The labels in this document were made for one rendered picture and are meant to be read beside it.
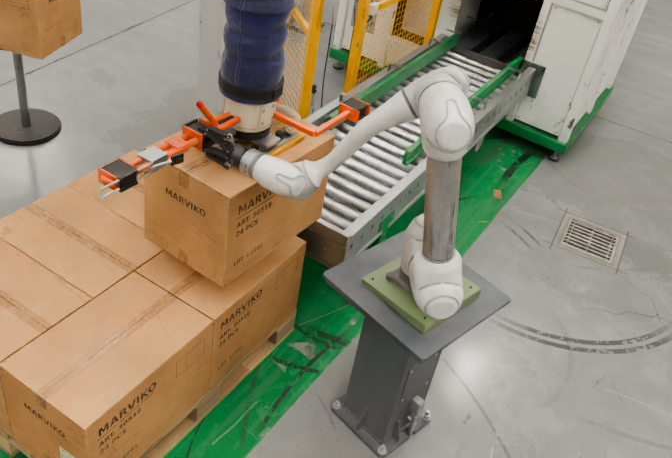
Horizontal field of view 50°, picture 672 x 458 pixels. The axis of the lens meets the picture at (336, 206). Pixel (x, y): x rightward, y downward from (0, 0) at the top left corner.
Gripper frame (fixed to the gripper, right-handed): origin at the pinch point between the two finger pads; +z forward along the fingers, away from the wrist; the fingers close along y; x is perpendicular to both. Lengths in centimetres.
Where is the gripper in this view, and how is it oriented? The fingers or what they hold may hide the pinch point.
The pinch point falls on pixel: (198, 135)
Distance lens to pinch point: 243.0
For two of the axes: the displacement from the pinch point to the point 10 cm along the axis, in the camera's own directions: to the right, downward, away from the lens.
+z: -8.3, -4.2, 3.6
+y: -1.4, 7.9, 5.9
